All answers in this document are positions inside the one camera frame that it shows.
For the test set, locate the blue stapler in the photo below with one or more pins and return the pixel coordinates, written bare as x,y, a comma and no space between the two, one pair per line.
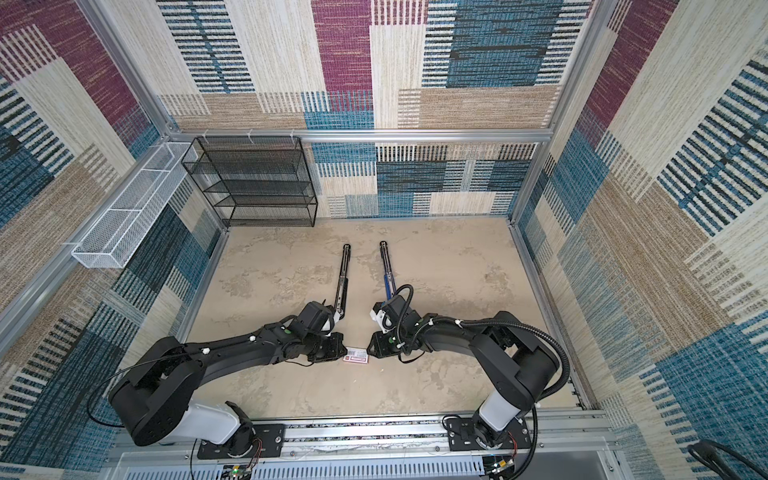
389,282

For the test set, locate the black mesh shelf rack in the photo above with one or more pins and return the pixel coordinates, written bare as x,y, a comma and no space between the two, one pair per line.
262,181

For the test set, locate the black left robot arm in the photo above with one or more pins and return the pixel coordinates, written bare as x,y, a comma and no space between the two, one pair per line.
154,399

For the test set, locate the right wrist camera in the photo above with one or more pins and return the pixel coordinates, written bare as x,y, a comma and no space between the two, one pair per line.
381,318

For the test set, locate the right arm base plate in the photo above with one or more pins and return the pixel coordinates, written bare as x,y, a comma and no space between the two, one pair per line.
465,434

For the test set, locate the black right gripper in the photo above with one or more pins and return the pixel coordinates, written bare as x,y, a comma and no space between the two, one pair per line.
382,351

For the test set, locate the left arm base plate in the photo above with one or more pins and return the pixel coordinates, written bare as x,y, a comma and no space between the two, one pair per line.
258,441

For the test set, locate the white wire mesh basket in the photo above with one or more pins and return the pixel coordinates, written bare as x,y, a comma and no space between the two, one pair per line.
116,235

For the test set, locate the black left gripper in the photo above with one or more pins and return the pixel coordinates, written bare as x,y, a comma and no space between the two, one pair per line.
336,352

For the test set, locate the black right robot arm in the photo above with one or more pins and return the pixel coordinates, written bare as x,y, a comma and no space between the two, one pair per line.
523,363

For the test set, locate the red white staple box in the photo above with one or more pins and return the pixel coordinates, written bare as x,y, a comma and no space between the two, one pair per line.
356,356

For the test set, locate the aluminium front rail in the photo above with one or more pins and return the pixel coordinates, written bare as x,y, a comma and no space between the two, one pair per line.
560,444

